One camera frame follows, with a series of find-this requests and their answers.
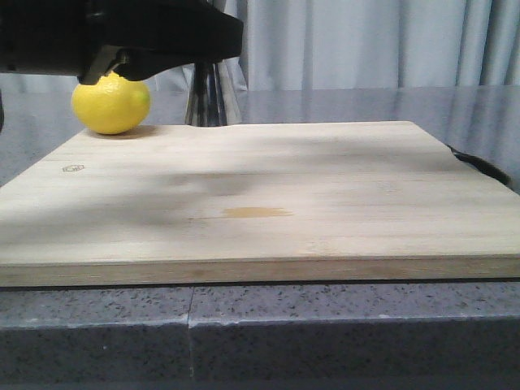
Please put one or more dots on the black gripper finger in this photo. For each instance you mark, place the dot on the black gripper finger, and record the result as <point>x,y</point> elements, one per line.
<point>139,39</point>

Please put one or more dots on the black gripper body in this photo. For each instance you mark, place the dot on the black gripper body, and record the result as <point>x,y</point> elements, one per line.
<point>58,38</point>

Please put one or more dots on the steel double jigger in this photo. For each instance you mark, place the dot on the steel double jigger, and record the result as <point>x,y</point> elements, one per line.
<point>212,98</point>

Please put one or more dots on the yellow lemon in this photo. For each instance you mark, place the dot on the yellow lemon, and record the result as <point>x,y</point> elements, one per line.
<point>112,106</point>

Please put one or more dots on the light wooden cutting board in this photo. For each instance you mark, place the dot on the light wooden cutting board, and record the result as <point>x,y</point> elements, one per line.
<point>245,203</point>

